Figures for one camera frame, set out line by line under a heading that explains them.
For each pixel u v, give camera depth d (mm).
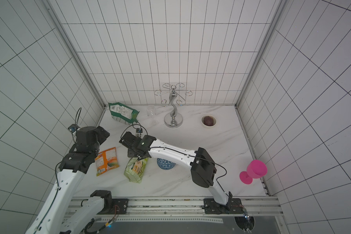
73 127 593
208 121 1027
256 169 754
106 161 854
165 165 859
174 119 1080
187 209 727
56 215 393
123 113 1010
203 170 468
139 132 712
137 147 550
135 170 727
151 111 981
